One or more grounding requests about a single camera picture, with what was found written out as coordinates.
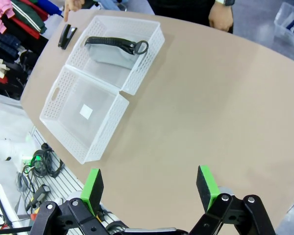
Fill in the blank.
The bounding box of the white perforated plastic basket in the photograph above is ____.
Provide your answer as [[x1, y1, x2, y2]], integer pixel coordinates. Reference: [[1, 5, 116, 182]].
[[67, 15, 166, 96]]

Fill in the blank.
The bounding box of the pink folded garment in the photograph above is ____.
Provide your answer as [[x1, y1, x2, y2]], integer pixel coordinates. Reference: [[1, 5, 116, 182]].
[[0, 0, 14, 34]]

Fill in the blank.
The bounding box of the grey pencil case black zipper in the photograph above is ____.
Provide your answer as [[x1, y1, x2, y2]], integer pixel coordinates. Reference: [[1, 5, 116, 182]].
[[84, 36, 149, 71]]

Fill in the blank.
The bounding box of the clear plastic storage box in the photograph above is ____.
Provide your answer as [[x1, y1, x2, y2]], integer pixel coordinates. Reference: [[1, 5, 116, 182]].
[[273, 1, 294, 38]]

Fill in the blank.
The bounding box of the black stapler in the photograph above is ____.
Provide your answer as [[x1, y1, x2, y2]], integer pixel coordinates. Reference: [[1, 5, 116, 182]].
[[57, 23, 78, 50]]

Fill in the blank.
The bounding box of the person in black jacket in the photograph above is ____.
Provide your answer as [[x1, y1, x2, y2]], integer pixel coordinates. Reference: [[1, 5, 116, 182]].
[[147, 0, 235, 34]]

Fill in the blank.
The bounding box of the black cable bundle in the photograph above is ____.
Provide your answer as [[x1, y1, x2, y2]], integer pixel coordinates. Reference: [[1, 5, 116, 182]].
[[21, 142, 65, 179]]

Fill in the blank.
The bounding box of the green striped garment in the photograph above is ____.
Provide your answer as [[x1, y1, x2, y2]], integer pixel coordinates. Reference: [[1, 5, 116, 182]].
[[10, 0, 49, 34]]

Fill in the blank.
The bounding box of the white perforated basket with label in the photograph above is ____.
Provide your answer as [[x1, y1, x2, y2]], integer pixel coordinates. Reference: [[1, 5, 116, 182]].
[[39, 65, 130, 165]]

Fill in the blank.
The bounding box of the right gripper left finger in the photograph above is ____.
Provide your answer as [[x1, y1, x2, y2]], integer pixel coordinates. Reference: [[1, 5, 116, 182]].
[[31, 168, 109, 235]]

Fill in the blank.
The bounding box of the aluminium table frame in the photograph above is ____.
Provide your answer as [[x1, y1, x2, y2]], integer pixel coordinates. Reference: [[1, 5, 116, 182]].
[[26, 125, 128, 231]]

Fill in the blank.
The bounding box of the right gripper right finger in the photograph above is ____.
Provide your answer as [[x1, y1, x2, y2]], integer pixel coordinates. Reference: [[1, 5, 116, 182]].
[[190, 165, 276, 235]]

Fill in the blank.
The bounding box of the person's right hand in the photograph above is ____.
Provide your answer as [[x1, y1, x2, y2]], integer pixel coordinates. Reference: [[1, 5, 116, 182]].
[[63, 0, 85, 23]]

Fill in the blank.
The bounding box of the navy folded garment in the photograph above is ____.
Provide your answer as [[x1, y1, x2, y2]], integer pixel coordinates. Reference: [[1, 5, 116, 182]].
[[0, 26, 22, 60]]

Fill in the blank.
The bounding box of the person's left hand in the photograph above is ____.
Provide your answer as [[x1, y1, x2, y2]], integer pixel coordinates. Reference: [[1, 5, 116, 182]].
[[208, 2, 234, 33]]

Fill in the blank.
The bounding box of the red folded garment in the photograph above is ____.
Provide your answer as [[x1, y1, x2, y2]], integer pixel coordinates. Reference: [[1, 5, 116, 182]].
[[1, 14, 41, 40]]

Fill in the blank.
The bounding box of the white power strip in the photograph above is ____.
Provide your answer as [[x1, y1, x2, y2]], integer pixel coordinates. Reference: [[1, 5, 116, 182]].
[[20, 154, 34, 170]]

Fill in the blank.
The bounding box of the black floor tripod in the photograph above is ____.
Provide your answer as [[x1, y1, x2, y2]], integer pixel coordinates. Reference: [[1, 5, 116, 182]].
[[0, 160, 33, 232]]

